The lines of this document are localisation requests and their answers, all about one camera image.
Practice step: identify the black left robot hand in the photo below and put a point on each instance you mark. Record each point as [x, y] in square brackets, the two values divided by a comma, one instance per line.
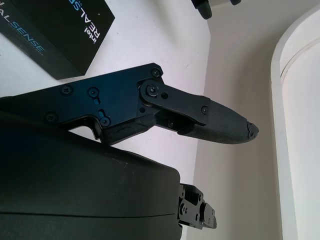
[205, 8]

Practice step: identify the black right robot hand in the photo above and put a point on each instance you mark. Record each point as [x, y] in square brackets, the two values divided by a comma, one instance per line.
[87, 187]

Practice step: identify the black printed box lid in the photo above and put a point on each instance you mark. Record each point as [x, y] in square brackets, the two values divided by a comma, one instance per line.
[57, 32]

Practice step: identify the white rounded column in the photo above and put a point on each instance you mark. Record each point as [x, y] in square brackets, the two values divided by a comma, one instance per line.
[300, 125]

